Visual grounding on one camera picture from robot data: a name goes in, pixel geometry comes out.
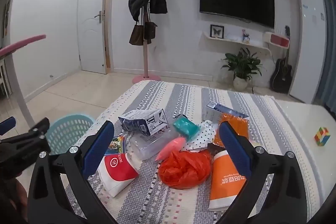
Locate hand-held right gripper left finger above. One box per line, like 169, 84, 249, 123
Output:
28, 120, 115, 224

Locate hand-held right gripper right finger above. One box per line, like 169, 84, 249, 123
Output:
218, 121, 315, 224

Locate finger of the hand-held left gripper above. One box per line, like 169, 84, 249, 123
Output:
0, 116, 17, 136
0, 117, 51, 155

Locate white polka-dot paper bag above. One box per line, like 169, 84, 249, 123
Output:
184, 119, 224, 152

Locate light blue plastic basket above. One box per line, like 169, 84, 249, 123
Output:
47, 114, 95, 155

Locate pink labelled plastic bottle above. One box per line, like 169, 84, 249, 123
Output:
155, 135, 187, 162

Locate dark brown shoulder bag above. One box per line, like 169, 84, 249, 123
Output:
143, 21, 158, 45

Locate small colourful card box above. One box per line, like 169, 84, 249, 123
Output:
105, 136, 125, 156

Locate red white paper bag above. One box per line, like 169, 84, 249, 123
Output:
98, 153, 140, 198

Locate orange mesh bag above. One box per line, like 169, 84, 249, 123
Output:
213, 112, 249, 147

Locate blue white cardboard box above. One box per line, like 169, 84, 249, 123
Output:
206, 102, 250, 122

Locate clear plastic container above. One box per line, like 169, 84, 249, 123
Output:
129, 129, 182, 160

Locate white chair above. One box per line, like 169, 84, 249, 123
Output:
0, 59, 12, 99

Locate blue white milk carton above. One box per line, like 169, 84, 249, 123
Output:
118, 108, 169, 135

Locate teal plastic packet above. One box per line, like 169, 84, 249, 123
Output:
173, 114, 201, 141

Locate orange plastic bag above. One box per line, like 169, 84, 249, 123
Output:
158, 150, 213, 189

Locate striped grey white tablecloth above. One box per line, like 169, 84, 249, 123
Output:
62, 80, 320, 224

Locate pink round table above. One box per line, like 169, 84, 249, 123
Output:
0, 34, 47, 125

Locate potted green plant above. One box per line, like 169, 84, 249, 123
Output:
221, 48, 263, 91

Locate black acoustic guitar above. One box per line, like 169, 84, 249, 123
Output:
270, 26, 293, 93

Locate colourful puzzle cube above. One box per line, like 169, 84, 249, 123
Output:
314, 127, 331, 147

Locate pink coat rack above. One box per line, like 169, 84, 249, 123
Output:
129, 0, 165, 84

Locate framed butterfly picture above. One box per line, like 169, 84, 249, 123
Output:
210, 25, 224, 41

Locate brown handbag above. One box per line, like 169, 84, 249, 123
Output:
129, 24, 145, 46

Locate white door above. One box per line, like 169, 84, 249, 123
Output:
77, 0, 116, 75

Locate white refrigerator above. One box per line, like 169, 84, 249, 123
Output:
289, 0, 326, 104

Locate blue curtain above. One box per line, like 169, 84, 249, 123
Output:
302, 0, 336, 119

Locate white curved wall shelf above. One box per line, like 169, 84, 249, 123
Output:
203, 31, 272, 53

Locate dark wall picture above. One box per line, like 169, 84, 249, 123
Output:
4, 0, 11, 38

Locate red white wall cabinet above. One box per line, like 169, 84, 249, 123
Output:
264, 32, 290, 50

